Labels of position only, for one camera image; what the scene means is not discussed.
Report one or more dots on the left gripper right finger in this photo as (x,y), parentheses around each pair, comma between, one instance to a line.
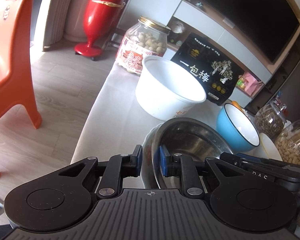
(195,177)

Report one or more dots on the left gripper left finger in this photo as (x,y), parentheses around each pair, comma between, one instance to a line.
(115,170)

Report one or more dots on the stainless steel bowl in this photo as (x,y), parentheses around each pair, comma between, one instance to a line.
(180,135)

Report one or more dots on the blue enamel bowl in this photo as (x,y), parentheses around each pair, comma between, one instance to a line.
(236,129)

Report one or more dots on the white paper noodle bowl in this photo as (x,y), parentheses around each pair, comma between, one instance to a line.
(166,90)

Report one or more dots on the glass jar of peanuts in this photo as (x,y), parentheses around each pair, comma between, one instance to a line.
(288,143)

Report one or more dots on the glass jar of seeds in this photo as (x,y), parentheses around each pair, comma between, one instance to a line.
(270,119)

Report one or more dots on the orange snack tube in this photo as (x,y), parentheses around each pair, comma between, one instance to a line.
(234,103)

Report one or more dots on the pink box on shelf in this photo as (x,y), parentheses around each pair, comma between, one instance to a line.
(250,84)

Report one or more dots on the black plum snack bag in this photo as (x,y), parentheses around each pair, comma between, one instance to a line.
(215,71)

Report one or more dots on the gold lid peanut jar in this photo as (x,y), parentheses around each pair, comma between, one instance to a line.
(145,38)

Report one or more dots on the red trash bin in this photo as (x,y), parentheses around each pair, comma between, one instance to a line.
(98,20)

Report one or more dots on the black television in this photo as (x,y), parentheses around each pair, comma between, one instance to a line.
(269,24)

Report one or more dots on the white tv cabinet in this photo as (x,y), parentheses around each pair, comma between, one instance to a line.
(217,27)

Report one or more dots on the orange plastic chair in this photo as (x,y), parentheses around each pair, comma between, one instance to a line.
(16,86)

